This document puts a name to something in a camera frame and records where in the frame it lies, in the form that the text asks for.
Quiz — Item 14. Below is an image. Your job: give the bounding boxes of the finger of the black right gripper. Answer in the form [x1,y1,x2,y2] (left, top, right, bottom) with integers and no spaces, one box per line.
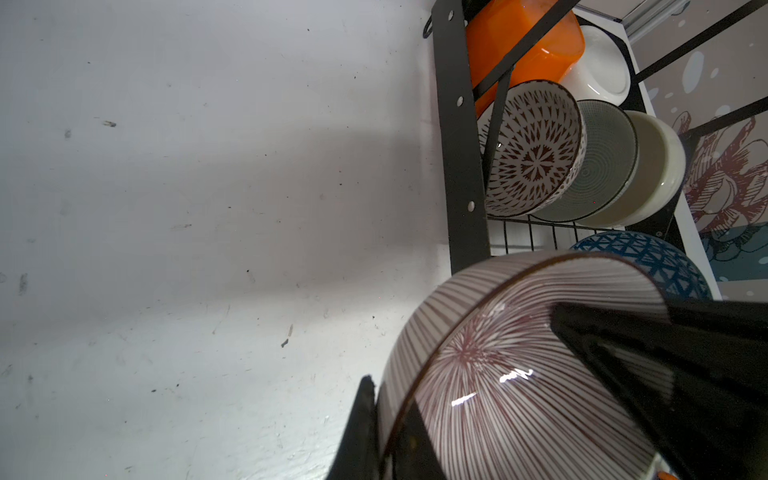
[551,299,767,479]

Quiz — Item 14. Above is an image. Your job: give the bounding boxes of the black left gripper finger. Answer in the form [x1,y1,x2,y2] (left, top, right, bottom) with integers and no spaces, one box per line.
[327,375,445,479]

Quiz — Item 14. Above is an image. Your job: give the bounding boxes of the blue triangle pattern bowl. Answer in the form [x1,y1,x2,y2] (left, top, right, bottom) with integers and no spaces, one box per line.
[571,230,713,300]

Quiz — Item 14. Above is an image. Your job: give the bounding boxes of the maroon striped bowl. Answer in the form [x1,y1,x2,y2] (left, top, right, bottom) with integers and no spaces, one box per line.
[377,251,666,479]

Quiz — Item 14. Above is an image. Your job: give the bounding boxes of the cream ceramic bowl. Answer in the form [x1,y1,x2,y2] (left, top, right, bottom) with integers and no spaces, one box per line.
[576,110,686,228]

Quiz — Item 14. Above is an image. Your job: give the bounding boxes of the light green glazed bowl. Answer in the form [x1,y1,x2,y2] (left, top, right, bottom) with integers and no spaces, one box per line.
[533,100,638,223]

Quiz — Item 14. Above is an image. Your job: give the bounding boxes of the patterned ceramic bowl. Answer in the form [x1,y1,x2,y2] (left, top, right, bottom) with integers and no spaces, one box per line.
[485,80,587,218]

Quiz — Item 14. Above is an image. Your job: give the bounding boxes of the white plastic bowl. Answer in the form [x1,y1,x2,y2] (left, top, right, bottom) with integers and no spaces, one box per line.
[560,26,631,106]

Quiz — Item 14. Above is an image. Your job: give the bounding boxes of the orange plastic bowl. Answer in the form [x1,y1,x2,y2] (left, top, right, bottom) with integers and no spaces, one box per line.
[465,0,586,118]

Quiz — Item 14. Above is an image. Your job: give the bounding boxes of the black wire dish rack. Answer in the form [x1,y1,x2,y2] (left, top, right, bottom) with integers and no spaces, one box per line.
[425,1,767,276]

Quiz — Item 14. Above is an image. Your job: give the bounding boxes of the aluminium frame corner post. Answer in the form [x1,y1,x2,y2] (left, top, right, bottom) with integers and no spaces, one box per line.
[621,0,689,30]

